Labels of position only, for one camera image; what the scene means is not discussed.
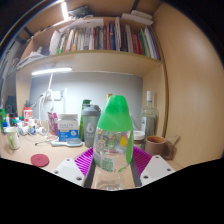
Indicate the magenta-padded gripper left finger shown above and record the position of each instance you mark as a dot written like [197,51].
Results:
[68,168]

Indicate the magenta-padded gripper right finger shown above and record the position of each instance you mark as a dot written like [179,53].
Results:
[156,168]

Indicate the clear bottle with green cap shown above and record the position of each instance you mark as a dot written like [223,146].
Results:
[113,116]

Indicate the brown ceramic mug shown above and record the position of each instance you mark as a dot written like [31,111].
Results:
[154,146]

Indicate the light blue hairbrush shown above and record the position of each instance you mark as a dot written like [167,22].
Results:
[68,143]

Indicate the flat round red coaster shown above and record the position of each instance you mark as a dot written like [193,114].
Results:
[39,160]

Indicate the brown jar with white lid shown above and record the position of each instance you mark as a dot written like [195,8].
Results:
[138,136]

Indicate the white and blue carton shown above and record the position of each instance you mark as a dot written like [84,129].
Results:
[68,128]

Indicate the grey shaker bottle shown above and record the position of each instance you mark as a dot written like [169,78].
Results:
[90,128]

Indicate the magenta pouch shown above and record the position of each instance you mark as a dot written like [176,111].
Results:
[52,124]

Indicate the clear glass bottle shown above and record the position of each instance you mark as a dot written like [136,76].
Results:
[149,118]

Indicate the white pill bottle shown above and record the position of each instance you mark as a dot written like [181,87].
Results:
[32,127]

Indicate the red and white canister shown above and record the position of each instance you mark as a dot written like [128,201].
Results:
[27,114]

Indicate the yellow-capped clear bottle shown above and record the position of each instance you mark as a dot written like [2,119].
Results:
[109,96]

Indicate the white LED light bar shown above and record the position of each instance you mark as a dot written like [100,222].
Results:
[51,71]

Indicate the wooden shelf unit with books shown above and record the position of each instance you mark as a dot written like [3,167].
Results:
[100,38]

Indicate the white ceiling light strip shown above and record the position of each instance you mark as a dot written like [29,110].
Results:
[64,10]

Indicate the white wall power outlet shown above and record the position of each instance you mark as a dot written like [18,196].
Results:
[55,95]

